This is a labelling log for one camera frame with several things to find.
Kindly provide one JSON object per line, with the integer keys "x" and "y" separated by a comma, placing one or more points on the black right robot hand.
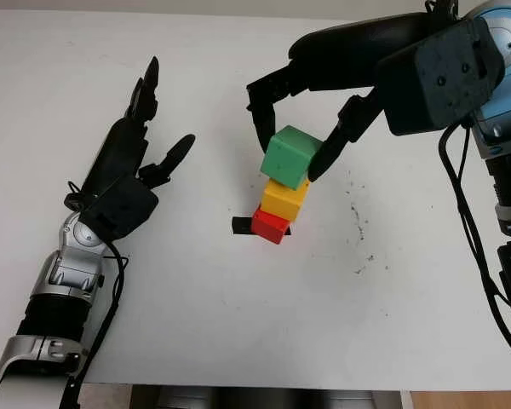
{"x": 349, "y": 55}

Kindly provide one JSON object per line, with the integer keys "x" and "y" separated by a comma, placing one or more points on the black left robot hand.
{"x": 119, "y": 149}

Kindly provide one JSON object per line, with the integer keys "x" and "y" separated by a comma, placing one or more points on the green cube block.
{"x": 289, "y": 157}

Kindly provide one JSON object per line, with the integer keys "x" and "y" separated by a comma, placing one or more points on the yellow cube block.
{"x": 283, "y": 200}

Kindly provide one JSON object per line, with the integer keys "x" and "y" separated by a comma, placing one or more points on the red cube block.
{"x": 270, "y": 226}

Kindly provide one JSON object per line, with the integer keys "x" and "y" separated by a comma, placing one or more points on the black tape strip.
{"x": 240, "y": 226}

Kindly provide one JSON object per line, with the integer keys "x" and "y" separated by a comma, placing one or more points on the dark robot torso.
{"x": 264, "y": 398}

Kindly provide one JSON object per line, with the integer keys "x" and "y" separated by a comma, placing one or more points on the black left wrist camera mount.
{"x": 121, "y": 209}

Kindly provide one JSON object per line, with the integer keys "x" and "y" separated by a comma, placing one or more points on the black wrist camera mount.
{"x": 443, "y": 81}
{"x": 121, "y": 209}

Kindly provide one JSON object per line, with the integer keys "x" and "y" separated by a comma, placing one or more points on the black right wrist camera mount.
{"x": 443, "y": 81}

